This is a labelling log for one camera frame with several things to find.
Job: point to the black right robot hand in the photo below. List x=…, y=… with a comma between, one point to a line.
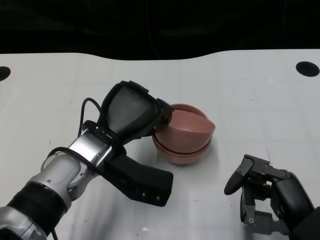
x=287, y=192

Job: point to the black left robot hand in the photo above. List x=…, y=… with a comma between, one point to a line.
x=127, y=112

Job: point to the pink plastic bowl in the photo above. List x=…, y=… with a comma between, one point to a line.
x=185, y=122
x=181, y=152
x=182, y=160

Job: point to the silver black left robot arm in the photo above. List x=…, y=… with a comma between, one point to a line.
x=57, y=172

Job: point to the black backdrop cloth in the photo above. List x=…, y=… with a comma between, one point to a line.
x=75, y=25

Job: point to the black round table grommet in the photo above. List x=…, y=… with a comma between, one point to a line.
x=3, y=73
x=307, y=68

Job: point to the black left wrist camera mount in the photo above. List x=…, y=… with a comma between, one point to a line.
x=145, y=180

